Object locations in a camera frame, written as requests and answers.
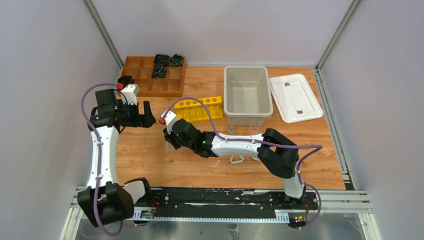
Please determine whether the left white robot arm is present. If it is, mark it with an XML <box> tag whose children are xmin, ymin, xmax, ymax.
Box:
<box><xmin>77</xmin><ymin>84</ymin><xmax>156</xmax><ymax>228</ymax></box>

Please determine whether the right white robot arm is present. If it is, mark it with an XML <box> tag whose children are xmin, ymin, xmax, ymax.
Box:
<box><xmin>160</xmin><ymin>118</ymin><xmax>306</xmax><ymax>209</ymax></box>

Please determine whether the clear plastic tube rack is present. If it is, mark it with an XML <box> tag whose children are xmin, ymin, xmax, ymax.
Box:
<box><xmin>165</xmin><ymin>141</ymin><xmax>186</xmax><ymax>153</ymax></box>

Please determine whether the yellow test tube rack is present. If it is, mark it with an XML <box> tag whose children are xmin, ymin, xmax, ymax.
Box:
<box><xmin>174</xmin><ymin>96</ymin><xmax>224</xmax><ymax>123</ymax></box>

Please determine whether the small glass flask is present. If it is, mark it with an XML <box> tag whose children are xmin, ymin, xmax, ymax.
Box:
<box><xmin>226</xmin><ymin>124</ymin><xmax>236</xmax><ymax>135</ymax></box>

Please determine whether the wooden compartment tray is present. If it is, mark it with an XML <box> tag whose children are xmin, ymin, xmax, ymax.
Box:
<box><xmin>121</xmin><ymin>56</ymin><xmax>187</xmax><ymax>98</ymax></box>

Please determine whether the white clay triangle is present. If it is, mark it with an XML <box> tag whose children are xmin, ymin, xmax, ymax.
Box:
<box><xmin>229</xmin><ymin>155</ymin><xmax>245</xmax><ymax>165</ymax></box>

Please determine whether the small glass beaker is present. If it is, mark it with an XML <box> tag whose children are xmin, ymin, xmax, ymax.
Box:
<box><xmin>249</xmin><ymin>125</ymin><xmax>260</xmax><ymax>135</ymax></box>

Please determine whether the grey plastic bin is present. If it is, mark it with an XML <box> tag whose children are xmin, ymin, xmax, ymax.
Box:
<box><xmin>223</xmin><ymin>65</ymin><xmax>274</xmax><ymax>126</ymax></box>

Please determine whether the white plastic bin lid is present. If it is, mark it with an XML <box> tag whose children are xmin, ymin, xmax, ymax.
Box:
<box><xmin>269</xmin><ymin>73</ymin><xmax>324</xmax><ymax>124</ymax></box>

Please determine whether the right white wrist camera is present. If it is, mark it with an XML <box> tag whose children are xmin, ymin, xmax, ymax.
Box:
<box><xmin>160</xmin><ymin>111</ymin><xmax>178</xmax><ymax>134</ymax></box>

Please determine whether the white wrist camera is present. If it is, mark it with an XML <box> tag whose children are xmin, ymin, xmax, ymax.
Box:
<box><xmin>160</xmin><ymin>111</ymin><xmax>178</xmax><ymax>134</ymax></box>
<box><xmin>120</xmin><ymin>84</ymin><xmax>140</xmax><ymax>106</ymax></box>

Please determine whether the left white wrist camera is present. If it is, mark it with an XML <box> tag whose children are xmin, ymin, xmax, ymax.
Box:
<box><xmin>120</xmin><ymin>84</ymin><xmax>140</xmax><ymax>106</ymax></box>

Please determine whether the black cable bundle lower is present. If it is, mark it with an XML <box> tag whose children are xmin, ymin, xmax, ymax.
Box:
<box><xmin>151</xmin><ymin>64</ymin><xmax>168</xmax><ymax>79</ymax></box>

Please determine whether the black cable bundle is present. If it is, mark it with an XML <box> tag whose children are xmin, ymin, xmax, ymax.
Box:
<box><xmin>151</xmin><ymin>64</ymin><xmax>168</xmax><ymax>79</ymax></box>
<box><xmin>153</xmin><ymin>53</ymin><xmax>171</xmax><ymax>66</ymax></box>
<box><xmin>169</xmin><ymin>53</ymin><xmax>185</xmax><ymax>68</ymax></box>

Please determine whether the black cable bundle left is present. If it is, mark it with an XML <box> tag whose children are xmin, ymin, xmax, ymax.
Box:
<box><xmin>153</xmin><ymin>53</ymin><xmax>171</xmax><ymax>66</ymax></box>

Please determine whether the black cable bundle right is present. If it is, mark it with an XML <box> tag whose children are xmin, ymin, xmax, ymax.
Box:
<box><xmin>169</xmin><ymin>53</ymin><xmax>185</xmax><ymax>68</ymax></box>

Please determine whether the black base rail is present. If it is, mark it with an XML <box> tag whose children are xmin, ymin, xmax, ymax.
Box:
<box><xmin>130</xmin><ymin>187</ymin><xmax>321</xmax><ymax>228</ymax></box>

